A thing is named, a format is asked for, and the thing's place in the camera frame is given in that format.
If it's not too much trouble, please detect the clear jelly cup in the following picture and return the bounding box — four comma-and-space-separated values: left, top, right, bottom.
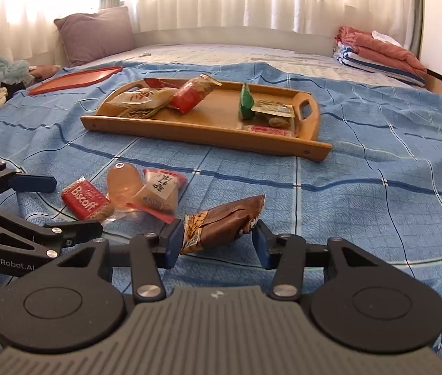
106, 163, 144, 212

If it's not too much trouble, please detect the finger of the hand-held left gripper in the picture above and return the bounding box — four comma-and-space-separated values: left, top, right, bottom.
0, 204, 104, 259
0, 161, 58, 204

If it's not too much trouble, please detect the folded blankets stack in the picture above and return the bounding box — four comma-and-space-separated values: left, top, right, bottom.
336, 26, 427, 78

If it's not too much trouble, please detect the red snack packet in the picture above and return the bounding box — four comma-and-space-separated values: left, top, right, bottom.
168, 73, 222, 115

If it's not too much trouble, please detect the white quilted mattress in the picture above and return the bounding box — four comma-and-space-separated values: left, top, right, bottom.
64, 43, 427, 87

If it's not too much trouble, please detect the small red packet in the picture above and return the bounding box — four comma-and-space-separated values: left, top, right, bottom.
143, 77, 175, 89

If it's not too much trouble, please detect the pink cloth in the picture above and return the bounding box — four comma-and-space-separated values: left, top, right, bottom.
30, 64, 60, 79

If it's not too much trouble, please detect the brown snack packet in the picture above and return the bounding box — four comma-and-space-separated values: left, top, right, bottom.
181, 194, 267, 254

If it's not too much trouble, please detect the gold and green pouch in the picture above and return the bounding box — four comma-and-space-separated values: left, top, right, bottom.
251, 99, 296, 118

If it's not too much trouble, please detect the purple pillow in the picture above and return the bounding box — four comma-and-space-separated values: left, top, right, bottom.
54, 6, 135, 67

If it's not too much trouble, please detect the blue striped folded towel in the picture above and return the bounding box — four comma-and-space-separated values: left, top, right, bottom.
332, 41, 427, 88

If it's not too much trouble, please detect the red biscuit packet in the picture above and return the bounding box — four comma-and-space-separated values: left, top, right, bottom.
61, 179, 114, 222

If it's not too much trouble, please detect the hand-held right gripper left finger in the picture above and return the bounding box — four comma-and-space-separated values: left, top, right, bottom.
49, 219, 185, 304

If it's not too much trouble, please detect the wooden tray with handles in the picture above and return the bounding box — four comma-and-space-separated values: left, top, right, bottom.
80, 78, 333, 163

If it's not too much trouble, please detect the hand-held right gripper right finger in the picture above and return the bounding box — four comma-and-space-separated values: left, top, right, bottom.
251, 221, 407, 303

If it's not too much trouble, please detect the red-edged cracker packet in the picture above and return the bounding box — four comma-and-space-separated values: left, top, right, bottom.
125, 168, 189, 224

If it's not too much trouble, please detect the green snack packet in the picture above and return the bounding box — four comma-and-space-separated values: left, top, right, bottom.
238, 83, 255, 120

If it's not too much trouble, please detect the blue checked bed sheet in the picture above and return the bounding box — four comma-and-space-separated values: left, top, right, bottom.
0, 60, 442, 360

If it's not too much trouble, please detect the white folded cloth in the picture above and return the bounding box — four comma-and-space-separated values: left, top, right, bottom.
371, 30, 402, 46

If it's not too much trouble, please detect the red plastic lid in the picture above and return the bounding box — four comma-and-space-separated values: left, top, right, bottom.
28, 66, 124, 95

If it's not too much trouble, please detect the pink wafer packet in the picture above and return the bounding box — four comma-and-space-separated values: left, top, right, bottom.
241, 122, 297, 138

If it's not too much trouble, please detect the white and yellow snack bag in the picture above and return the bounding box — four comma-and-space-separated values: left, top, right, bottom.
105, 87, 179, 120

